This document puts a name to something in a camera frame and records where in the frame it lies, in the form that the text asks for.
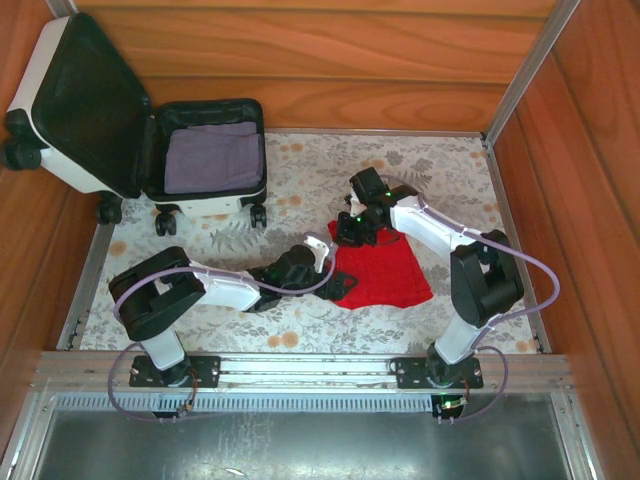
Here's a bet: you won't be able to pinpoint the white hard-shell suitcase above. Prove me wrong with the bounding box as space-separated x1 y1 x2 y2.
0 10 270 237

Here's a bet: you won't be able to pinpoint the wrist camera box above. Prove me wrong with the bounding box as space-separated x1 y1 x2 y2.
303 233 335 274
348 168 387 214

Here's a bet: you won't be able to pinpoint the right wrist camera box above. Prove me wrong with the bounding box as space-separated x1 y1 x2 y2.
348 168 387 214

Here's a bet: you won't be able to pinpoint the red cloth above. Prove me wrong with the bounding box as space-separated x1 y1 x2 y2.
327 219 434 310

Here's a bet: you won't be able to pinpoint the slotted grey cable duct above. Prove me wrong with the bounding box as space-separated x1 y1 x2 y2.
49 391 557 415

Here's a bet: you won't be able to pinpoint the purple trousers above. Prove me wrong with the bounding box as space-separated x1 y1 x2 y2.
163 121 265 195

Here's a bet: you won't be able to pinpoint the shiny metal sheet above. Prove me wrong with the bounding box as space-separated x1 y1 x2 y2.
27 407 596 480

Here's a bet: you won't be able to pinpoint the small green-lit circuit board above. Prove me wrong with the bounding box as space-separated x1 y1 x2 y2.
430 393 472 427

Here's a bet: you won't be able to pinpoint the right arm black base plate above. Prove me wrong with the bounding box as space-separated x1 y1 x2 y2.
395 354 485 391

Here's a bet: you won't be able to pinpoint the aluminium mounting rail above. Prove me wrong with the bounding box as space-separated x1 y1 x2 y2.
30 349 572 397

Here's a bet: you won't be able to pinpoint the small wire connector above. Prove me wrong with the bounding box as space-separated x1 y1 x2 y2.
172 387 201 419

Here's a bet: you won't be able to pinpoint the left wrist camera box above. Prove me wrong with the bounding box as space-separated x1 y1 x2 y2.
303 233 335 274

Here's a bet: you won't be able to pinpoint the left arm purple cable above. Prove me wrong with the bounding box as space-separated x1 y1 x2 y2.
108 259 336 426

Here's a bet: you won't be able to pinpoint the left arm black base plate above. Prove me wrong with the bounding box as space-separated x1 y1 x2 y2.
128 353 222 389

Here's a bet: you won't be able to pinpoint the floral table mat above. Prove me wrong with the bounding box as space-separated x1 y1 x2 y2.
79 130 544 355

